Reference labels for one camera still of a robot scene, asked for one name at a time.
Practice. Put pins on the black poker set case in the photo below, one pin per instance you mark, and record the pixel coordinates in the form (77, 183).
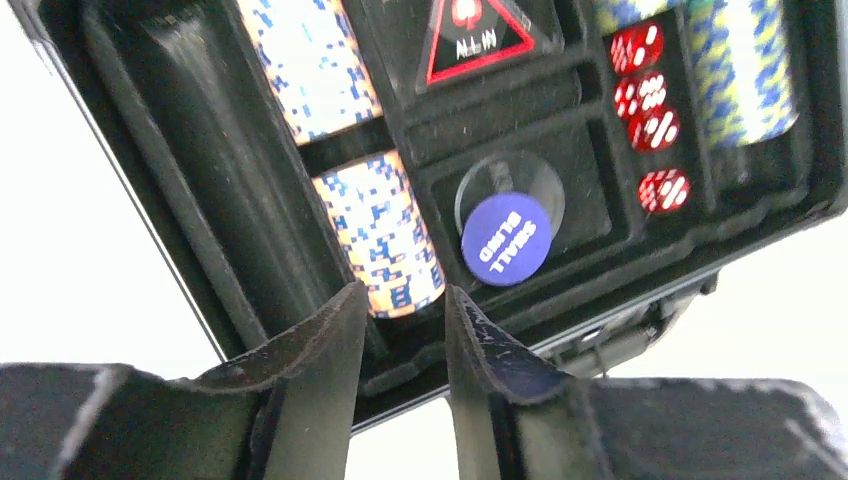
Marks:
(172, 97)

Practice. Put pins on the yellow poker chip stack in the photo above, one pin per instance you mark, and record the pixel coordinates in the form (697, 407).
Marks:
(742, 70)

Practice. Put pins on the red die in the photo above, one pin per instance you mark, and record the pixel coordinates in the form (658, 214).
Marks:
(654, 130)
(664, 191)
(636, 47)
(639, 93)

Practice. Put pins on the orange poker chip stack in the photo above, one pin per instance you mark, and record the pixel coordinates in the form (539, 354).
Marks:
(372, 208)
(312, 62)

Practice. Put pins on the blue small blind button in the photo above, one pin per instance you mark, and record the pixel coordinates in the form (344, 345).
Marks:
(506, 239)

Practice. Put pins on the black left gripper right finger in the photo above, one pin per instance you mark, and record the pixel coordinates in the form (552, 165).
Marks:
(516, 416)

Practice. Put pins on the black triangular all-in button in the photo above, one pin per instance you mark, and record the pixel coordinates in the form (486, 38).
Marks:
(465, 38)

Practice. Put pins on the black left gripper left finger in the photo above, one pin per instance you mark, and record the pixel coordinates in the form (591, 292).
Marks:
(281, 411)

